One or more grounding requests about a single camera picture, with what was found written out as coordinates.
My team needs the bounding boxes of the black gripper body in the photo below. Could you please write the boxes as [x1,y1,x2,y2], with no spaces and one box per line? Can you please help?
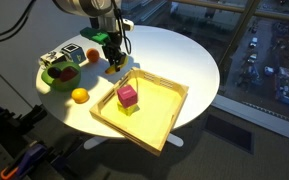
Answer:
[103,32,125,58]

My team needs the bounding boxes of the yellow banana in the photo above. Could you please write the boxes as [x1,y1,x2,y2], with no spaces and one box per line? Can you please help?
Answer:
[104,54,130,75]

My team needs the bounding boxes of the green plastic bowl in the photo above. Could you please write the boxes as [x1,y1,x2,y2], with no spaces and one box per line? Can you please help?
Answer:
[40,61,83,93]

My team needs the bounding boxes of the orange fruit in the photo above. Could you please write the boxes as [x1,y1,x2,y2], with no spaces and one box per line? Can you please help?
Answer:
[85,47,101,63]

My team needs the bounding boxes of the pink cube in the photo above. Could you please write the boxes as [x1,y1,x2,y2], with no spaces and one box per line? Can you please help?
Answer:
[116,84,138,109]

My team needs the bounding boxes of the blue cube with square print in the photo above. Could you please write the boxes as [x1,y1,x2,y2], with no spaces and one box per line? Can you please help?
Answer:
[61,43,87,65]

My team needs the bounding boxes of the red apple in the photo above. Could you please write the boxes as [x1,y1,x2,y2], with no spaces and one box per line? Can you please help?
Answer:
[59,66,79,83]

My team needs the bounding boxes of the yellow lemon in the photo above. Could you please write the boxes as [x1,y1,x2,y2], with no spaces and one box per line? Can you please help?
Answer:
[71,87,90,104]

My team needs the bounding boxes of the yellow-green cube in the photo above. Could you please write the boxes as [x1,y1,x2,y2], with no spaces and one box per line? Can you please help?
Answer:
[116,101,140,117]

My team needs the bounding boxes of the dark purple plum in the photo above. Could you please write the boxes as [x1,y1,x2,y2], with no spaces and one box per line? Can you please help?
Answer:
[47,66,62,80]

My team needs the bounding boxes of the zebra print cube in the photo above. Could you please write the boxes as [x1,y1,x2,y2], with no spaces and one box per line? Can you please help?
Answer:
[39,50,68,70]

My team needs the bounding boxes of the wooden tray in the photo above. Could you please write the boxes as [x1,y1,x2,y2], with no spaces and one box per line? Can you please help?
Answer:
[89,66,190,157]

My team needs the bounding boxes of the white table base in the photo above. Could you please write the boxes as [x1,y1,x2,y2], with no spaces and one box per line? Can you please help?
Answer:
[83,133,185,150]

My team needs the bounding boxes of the black clamp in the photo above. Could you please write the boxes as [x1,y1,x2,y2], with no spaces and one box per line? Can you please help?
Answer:
[18,104,48,126]

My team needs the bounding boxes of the dark floor vent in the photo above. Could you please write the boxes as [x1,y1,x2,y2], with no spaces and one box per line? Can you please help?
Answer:
[204,114,254,154]

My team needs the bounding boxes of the metal window railing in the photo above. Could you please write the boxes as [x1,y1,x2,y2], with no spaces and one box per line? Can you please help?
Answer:
[170,0,289,24]

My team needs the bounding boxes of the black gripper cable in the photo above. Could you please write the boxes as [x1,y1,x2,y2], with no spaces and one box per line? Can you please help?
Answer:
[112,0,133,56]

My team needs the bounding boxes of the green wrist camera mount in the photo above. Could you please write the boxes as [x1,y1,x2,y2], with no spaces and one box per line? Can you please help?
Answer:
[79,27,112,46]

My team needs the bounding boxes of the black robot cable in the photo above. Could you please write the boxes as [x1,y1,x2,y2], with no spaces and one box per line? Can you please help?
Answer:
[0,0,38,44]

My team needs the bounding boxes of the window frame post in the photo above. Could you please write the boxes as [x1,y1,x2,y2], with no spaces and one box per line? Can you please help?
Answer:
[217,0,262,68]

